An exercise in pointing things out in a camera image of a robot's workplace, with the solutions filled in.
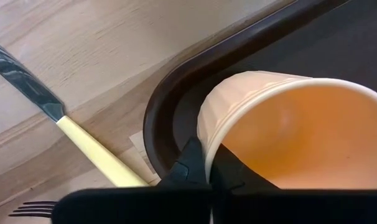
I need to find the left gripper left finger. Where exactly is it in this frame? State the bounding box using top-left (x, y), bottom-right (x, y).
top-left (51, 136), bottom-right (213, 224)

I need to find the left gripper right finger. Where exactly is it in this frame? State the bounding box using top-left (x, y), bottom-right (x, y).
top-left (210, 144), bottom-right (377, 224)

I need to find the knife with cream handle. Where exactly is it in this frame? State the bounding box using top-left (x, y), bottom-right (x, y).
top-left (0, 37), bottom-right (149, 188)

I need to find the orange plastic mug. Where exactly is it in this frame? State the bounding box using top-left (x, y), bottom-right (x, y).
top-left (196, 70), bottom-right (377, 190)

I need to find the fork with teal handle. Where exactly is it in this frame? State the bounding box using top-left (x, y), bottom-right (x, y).
top-left (7, 200), bottom-right (58, 218)

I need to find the dark brown plastic tray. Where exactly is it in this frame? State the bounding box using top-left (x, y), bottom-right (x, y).
top-left (142, 0), bottom-right (377, 184)

